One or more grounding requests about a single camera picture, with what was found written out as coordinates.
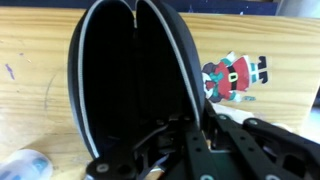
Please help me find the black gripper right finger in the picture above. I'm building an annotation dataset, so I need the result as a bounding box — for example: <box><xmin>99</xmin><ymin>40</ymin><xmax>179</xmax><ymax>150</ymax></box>
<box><xmin>186</xmin><ymin>103</ymin><xmax>320</xmax><ymax>180</ymax></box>

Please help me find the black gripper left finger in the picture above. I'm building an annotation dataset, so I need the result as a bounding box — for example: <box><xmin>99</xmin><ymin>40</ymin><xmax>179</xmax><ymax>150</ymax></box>
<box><xmin>86</xmin><ymin>114</ymin><xmax>187</xmax><ymax>180</ymax></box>

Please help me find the black zippered pouch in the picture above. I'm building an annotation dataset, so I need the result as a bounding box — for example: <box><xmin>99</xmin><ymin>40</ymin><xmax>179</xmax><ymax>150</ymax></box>
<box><xmin>68</xmin><ymin>0</ymin><xmax>205</xmax><ymax>158</ymax></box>

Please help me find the Santa Claus sticker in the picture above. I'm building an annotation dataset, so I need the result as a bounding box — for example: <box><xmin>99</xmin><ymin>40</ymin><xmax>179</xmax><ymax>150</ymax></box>
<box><xmin>202</xmin><ymin>52</ymin><xmax>268</xmax><ymax>103</ymax></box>

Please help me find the clear plastic cup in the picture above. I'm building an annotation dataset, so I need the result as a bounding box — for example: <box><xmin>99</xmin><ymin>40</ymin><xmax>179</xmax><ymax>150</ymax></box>
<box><xmin>0</xmin><ymin>149</ymin><xmax>53</xmax><ymax>180</ymax></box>

